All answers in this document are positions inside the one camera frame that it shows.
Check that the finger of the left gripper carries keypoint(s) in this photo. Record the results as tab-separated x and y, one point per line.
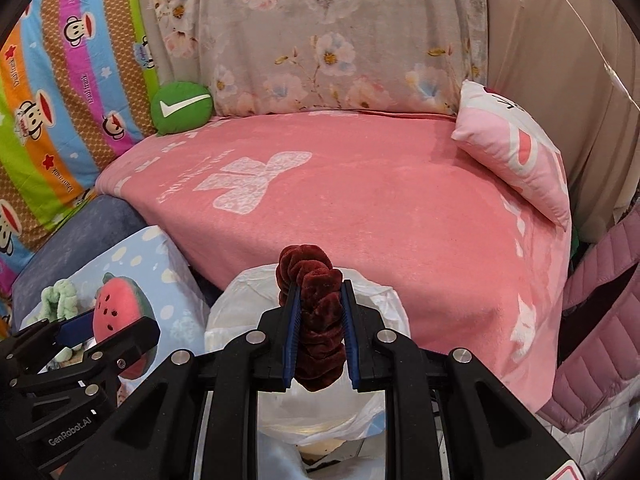
76	328
100	354

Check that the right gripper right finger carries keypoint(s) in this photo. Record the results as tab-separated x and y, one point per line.
381	359

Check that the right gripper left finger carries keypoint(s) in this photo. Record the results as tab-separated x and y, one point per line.
260	360

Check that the watermelon plush toy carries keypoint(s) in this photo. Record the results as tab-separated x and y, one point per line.
120	302

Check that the dark red velvet scrunchie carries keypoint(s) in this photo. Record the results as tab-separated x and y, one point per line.
320	353

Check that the blue grey cushion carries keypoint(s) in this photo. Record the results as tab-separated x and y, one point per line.
98	226

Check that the pink bed blanket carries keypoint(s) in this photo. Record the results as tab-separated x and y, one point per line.
391	197

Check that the pink padded jacket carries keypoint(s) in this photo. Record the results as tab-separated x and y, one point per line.
598	354

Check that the green checkmark round cushion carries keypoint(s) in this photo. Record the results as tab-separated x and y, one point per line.
181	106

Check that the pink white pillow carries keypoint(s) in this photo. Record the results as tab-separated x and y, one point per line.
505	139

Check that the colourful monkey striped quilt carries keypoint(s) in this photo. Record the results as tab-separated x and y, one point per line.
77	77

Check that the grey floral quilt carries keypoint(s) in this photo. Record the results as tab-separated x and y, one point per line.
286	56

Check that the beige curtain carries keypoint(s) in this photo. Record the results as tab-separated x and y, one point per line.
574	66

